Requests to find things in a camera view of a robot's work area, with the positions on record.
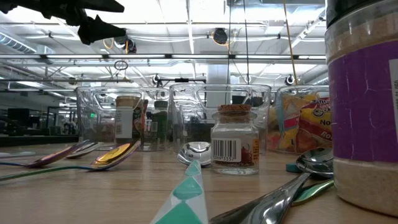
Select black hanging cable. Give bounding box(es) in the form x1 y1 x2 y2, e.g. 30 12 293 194
243 0 251 85
227 0 233 85

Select black overhead bracket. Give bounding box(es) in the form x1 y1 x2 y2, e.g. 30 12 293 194
160 77 207 85

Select yellow hanging cable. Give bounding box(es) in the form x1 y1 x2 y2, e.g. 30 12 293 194
282 0 300 88

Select gold rainbow spoon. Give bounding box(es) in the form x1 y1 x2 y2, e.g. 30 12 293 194
0 139 142 182

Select silver spoon pale blue handle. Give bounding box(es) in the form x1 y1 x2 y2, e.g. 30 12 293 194
0 141 105 159

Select small glass jar cork lid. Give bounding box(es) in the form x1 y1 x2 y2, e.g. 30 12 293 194
210 104 261 175

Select hanging wire loop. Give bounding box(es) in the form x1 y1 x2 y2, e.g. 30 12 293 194
113 59 129 72

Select colourful snack packets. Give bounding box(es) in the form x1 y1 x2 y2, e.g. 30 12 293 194
275 93 301 152

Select red yellow noodle bag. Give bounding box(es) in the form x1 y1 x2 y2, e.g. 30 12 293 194
295 96 333 153

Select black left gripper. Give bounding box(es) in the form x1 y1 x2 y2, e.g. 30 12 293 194
0 0 127 46

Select black monitor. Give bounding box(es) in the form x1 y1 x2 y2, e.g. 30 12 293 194
231 95 264 110

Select ceiling light rail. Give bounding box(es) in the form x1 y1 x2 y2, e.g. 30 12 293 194
0 53 326 60

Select purple blue spoon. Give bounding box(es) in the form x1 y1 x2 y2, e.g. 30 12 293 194
0 139 90 169

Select blue round object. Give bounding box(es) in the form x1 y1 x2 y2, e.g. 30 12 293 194
286 162 302 174

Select tan lid spice jar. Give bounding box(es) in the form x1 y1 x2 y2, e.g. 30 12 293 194
114 95 142 146

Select plain silver spoon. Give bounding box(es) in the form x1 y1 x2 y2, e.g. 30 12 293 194
208 146 335 224

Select clear plastic bin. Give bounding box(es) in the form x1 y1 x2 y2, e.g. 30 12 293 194
169 83 272 154
75 86 172 152
267 84 332 155

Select purple label spice jar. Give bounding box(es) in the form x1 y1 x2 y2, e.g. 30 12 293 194
324 0 398 218

